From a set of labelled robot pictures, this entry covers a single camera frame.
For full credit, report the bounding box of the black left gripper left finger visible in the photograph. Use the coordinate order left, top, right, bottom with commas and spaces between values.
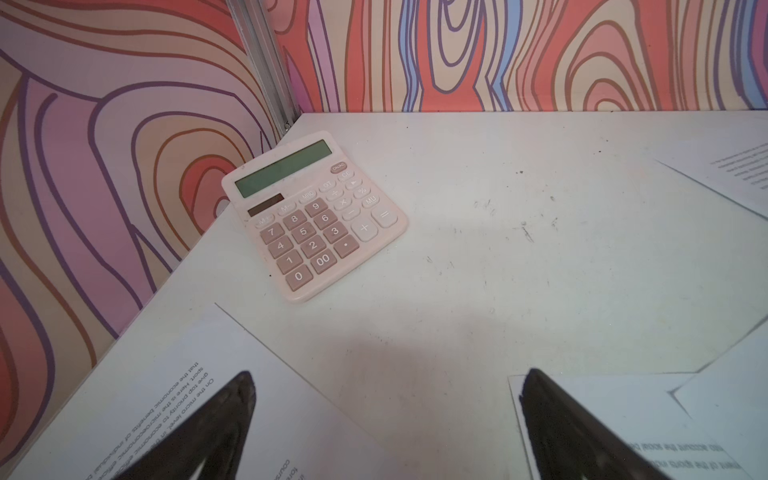
118, 371, 257, 479

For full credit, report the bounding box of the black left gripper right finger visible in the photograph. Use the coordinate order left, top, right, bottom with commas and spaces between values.
519, 368, 667, 479

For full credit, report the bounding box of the printed paper sheet under folder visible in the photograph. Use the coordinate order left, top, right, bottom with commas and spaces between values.
508, 373, 754, 480

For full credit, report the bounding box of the pink desk calculator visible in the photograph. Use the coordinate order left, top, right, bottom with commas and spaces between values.
222, 131, 409, 302

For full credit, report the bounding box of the printed paper sheet far stack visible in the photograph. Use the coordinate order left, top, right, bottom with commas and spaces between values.
650, 138, 767, 218

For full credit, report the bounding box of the aluminium frame post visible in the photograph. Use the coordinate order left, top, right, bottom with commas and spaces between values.
226, 0, 301, 137

